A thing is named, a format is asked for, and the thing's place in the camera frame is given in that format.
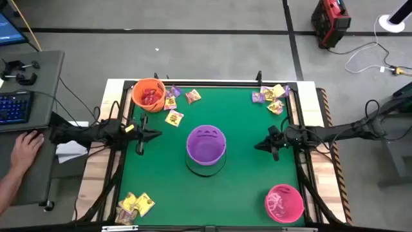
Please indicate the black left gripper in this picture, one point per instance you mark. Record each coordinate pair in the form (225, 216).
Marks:
(142, 133)

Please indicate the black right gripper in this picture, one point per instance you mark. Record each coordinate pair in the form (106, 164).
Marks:
(283, 138)

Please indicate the purple candy pack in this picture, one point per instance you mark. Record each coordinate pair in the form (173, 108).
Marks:
(287, 91)
(257, 97)
(175, 91)

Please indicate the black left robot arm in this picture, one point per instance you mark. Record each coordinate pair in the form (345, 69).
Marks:
(80, 135)

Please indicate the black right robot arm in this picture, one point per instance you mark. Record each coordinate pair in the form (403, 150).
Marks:
(338, 132)

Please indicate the person's forearm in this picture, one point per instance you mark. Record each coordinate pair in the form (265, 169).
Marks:
(8, 190)

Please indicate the orange halloween bucket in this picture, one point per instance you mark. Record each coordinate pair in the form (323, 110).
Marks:
(138, 100)

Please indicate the red candy wrappers pile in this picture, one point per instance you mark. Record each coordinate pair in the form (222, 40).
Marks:
(150, 96)

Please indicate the orange pink candy pack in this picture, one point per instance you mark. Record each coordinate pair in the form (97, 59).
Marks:
(193, 96)

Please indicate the purple halloween bucket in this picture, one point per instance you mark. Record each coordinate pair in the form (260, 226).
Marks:
(206, 151)

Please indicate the pale yellow candy pack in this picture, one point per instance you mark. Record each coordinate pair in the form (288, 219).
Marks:
(279, 91)

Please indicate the pink halloween bucket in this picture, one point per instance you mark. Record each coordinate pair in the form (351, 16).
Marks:
(286, 206)

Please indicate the brown gold candy pack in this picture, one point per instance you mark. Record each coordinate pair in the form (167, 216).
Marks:
(125, 216)

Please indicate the yellow sour patch pack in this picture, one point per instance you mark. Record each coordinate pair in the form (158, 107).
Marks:
(174, 118)
(170, 103)
(275, 107)

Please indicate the striped hazard tape strip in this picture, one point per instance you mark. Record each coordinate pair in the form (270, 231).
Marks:
(336, 167)

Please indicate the white paper sheet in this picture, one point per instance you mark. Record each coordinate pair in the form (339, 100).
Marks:
(69, 151)

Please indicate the grey side desk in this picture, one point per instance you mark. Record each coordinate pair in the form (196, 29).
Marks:
(42, 161)

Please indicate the person's hand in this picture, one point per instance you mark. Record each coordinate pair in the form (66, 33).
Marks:
(25, 149)

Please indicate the grey equipment stand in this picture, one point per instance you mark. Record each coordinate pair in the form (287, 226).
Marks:
(399, 161)

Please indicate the black c clamp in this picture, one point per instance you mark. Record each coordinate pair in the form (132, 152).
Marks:
(24, 79)
(14, 65)

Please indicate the red black power station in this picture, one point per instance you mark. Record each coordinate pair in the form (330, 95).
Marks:
(331, 22)

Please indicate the black backlit keyboard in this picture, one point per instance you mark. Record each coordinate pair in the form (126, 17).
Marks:
(14, 108)

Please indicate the yellow black plug connector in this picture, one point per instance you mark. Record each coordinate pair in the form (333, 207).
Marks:
(399, 70)

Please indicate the tower fan with white base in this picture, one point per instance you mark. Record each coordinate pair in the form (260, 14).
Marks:
(391, 25)

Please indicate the blue lit monitor screen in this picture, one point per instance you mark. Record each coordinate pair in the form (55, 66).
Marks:
(9, 32)

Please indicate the black curved frame bracket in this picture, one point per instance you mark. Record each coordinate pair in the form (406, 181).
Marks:
(258, 76)

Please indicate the silver metal bracket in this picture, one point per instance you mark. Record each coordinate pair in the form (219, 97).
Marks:
(299, 229)
(119, 228)

